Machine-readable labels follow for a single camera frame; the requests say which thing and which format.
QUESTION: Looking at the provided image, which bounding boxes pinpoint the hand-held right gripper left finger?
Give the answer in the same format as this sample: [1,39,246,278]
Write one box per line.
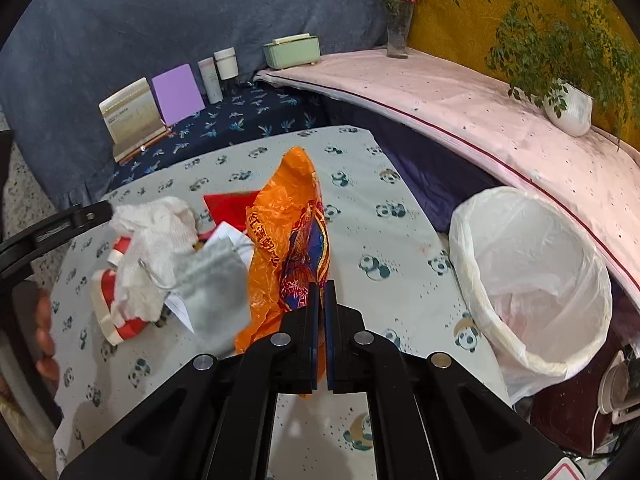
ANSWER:
[59,282,321,480]

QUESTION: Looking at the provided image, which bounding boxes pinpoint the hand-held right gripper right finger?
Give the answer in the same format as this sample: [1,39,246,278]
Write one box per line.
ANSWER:
[324,280,571,480]

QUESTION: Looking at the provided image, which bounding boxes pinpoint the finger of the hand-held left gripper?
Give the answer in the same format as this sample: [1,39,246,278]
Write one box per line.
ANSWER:
[0,200,114,281]

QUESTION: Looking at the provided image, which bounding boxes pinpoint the orange plastic bag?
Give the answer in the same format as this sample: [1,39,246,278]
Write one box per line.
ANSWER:
[235,146,335,398]

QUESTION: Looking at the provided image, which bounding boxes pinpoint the bin with white liner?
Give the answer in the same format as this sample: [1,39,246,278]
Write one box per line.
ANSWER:
[448,186,613,406]

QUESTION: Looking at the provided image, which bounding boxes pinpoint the person's left hand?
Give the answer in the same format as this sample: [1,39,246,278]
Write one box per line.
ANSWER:
[34,290,61,397]

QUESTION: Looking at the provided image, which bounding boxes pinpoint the panda print tablecloth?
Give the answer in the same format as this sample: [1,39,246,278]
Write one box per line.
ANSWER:
[50,125,511,480]

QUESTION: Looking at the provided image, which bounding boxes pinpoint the cream and gold standing card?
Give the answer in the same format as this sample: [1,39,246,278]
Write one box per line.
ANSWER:
[98,77,173,163]

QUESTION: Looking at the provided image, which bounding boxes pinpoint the white paper slip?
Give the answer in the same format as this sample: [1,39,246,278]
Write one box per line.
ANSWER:
[164,222,256,333]

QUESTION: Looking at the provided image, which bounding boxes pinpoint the red paper envelope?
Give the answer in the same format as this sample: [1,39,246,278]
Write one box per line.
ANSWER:
[202,191,261,233]

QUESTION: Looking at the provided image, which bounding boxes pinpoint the purple card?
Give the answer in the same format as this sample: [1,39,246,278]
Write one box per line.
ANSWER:
[151,64,206,127]

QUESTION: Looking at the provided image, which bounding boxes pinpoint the dark purple cloth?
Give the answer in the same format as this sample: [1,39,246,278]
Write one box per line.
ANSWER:
[320,95,501,233]

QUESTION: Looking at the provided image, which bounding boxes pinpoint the white bottle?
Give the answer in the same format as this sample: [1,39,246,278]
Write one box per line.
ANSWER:
[197,57,224,105]

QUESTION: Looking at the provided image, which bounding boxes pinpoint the navy printed cloth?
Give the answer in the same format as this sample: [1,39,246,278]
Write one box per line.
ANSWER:
[107,80,331,196]

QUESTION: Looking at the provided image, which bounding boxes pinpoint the blue-grey backdrop cloth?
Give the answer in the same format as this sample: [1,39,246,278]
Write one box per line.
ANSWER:
[0,0,416,211]

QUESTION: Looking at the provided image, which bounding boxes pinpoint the white jar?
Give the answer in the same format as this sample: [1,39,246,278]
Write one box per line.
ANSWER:
[214,47,239,81]

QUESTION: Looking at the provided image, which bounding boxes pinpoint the pink speckled cloth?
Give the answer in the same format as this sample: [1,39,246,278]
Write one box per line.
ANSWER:
[252,47,640,306]

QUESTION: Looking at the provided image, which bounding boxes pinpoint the pale green tissue box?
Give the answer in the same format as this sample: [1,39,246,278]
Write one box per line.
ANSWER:
[263,32,321,69]

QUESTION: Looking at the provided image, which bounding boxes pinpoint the white electric appliance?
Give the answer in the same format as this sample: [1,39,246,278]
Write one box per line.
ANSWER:
[597,350,640,426]

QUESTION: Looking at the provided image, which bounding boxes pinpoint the glass vase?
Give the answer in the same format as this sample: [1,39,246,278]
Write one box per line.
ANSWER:
[386,7,415,59]

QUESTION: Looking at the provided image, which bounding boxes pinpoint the white plant pot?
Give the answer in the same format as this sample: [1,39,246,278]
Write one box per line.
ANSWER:
[542,80,594,137]

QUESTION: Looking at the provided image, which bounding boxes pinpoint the yellow backdrop cloth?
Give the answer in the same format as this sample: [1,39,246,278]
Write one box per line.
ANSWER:
[407,0,640,146]

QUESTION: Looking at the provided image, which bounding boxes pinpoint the green leafy plant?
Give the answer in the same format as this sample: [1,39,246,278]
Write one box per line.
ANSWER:
[450,0,640,151]

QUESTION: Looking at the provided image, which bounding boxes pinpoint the grey drawstring pouch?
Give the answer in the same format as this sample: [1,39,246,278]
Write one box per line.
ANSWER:
[170,237,253,356]

